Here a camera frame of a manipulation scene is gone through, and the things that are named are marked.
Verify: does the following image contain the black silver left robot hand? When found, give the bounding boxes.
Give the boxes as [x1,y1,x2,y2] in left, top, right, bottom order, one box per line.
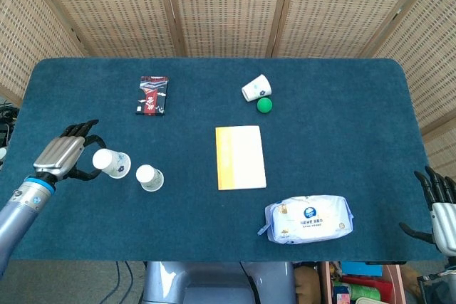
[32,119,108,182]

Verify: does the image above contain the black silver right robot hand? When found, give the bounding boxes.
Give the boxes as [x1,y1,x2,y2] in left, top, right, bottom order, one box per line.
[398,165,456,256]

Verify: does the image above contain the white cup blue flower print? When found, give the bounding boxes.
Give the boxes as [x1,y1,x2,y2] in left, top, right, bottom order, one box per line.
[92,148,132,179]

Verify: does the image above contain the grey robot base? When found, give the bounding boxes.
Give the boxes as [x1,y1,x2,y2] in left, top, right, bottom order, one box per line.
[141,261,297,304]

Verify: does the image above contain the white cup faint print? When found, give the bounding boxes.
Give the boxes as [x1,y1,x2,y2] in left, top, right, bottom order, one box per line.
[135,164,165,192]

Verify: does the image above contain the green bottle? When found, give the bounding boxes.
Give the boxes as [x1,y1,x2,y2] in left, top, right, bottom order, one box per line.
[338,282,384,301]

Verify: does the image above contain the black red patterned box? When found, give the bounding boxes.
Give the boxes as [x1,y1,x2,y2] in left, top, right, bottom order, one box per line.
[135,75,170,117]

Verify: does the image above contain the woven bamboo screen panel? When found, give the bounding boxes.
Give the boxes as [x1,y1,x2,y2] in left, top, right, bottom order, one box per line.
[162,0,295,59]
[272,0,448,59]
[370,0,456,179]
[26,0,186,59]
[0,0,88,105]

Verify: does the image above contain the pink storage crate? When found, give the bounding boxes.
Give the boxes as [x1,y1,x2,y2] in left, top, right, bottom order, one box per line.
[318,261,408,304]

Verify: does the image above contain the white tissue pack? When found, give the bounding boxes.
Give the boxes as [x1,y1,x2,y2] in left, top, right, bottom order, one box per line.
[256,194,355,246]

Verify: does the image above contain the brown plush toy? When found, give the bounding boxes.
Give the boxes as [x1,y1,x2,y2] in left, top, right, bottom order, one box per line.
[292,263,321,304]

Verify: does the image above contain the blue carpet table mat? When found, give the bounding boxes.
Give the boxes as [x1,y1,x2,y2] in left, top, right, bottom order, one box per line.
[0,57,443,263]

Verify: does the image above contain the yellow white notebook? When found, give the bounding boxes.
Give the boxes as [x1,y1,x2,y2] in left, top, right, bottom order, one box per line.
[214,125,268,192]

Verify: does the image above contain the white paper cup lying sideways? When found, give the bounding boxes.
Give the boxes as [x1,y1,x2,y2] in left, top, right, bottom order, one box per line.
[241,73,273,103]

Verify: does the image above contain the green ball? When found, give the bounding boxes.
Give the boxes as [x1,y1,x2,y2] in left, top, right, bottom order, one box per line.
[256,97,274,114]

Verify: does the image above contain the black cable bundle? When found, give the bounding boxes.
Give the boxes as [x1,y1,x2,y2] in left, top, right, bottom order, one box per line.
[0,99,21,130]

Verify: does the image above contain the black floor cable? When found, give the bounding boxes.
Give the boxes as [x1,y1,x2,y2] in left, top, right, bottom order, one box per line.
[103,261,135,304]

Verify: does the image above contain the black cable on base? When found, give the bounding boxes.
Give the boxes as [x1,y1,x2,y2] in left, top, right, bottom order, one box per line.
[239,261,264,304]

